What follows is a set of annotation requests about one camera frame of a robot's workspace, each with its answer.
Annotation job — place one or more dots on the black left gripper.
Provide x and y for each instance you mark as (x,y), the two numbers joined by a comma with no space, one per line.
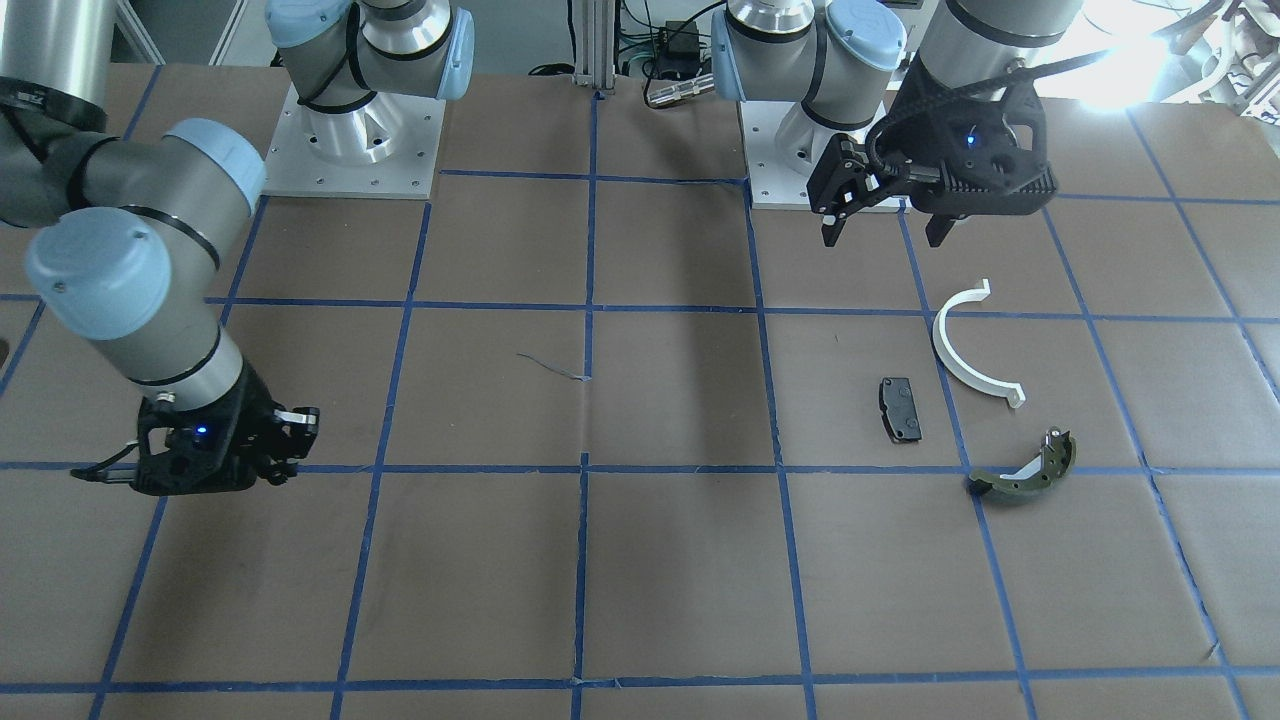
(914,137)

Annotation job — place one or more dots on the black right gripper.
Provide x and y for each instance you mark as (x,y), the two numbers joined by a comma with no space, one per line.
(246,413)

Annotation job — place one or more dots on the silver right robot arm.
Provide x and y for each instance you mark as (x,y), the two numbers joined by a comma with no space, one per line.
(128,235)

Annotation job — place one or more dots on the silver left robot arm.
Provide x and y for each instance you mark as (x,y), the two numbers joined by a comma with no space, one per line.
(837,57)

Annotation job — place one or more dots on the black brake pad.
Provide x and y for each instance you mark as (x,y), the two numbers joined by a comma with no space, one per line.
(898,410)

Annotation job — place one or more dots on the black power adapter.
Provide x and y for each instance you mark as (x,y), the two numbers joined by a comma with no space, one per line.
(678,49)

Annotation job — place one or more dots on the green curved brake shoe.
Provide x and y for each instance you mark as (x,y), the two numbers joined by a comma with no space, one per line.
(1054,461)

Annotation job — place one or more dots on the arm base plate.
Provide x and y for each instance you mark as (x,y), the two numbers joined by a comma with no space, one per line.
(350,160)
(782,145)

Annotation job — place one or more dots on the white curved plastic bracket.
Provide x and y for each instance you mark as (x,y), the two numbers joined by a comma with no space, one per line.
(955,357)

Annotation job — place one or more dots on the aluminium frame post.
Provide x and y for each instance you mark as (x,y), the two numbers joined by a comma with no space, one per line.
(594,36)

